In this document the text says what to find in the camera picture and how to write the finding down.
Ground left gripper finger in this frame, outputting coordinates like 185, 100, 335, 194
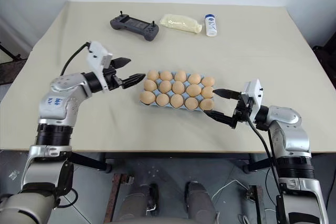
121, 73, 146, 89
112, 57, 131, 69

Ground grey rounded right robot leg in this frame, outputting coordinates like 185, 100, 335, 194
184, 180, 221, 224

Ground clear bag of rice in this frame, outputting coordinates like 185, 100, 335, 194
159, 13, 203, 35

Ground white floor cable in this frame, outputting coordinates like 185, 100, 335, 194
211, 179, 250, 201

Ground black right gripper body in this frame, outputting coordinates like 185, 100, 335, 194
230, 92, 257, 130

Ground grey rounded robot leg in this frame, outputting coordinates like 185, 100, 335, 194
122, 182, 160, 224
184, 180, 221, 224

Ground grey rounded left robot leg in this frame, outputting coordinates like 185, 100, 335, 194
122, 182, 160, 224

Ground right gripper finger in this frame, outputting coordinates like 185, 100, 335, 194
202, 110, 236, 130
213, 89, 242, 101

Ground rusty metal floor bar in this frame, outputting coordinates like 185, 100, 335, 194
106, 173, 132, 224
247, 184, 265, 224

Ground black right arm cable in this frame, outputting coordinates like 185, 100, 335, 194
246, 119, 286, 224

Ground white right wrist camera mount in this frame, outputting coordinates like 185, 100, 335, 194
243, 78, 264, 112

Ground grey handheld remote controller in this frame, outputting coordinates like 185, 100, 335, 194
109, 10, 160, 42

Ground black table leg bar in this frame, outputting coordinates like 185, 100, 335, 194
68, 152, 111, 174
245, 153, 277, 174

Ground thin black floor cable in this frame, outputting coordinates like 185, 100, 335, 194
264, 167, 279, 209

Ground white bottle with blue print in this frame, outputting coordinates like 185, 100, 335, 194
204, 14, 218, 37

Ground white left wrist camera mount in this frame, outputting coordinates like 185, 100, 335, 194
87, 40, 114, 91

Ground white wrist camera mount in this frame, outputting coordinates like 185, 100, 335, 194
243, 78, 264, 112
87, 40, 114, 91

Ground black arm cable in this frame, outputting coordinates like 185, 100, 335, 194
60, 41, 91, 77
246, 119, 286, 224

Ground crumpled clear plastic scrap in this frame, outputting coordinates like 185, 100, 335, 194
7, 170, 21, 182

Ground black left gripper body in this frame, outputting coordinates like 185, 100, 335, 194
103, 67, 124, 91

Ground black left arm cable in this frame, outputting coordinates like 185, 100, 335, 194
60, 41, 91, 77

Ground black equipment beside table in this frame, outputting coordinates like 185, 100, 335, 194
312, 35, 336, 89

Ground blue egg tray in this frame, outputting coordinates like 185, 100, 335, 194
139, 70, 216, 111

